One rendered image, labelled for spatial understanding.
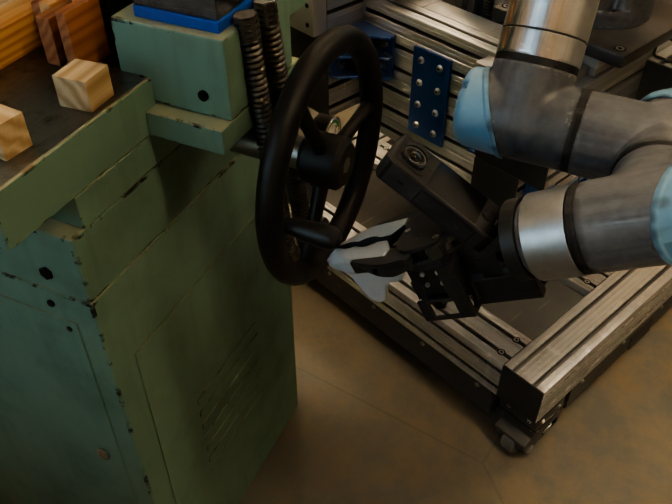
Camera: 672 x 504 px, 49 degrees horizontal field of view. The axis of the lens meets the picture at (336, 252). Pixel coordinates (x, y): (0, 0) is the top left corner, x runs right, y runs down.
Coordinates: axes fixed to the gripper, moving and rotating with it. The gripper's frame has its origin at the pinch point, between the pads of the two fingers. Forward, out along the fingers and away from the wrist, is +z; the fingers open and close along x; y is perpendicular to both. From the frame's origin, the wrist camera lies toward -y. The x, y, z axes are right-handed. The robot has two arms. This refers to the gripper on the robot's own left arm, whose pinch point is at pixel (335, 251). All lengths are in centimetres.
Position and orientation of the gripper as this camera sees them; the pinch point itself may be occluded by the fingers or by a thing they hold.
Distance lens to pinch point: 73.6
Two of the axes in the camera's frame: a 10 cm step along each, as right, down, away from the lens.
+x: 4.3, -5.9, 6.8
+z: -7.8, 1.4, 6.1
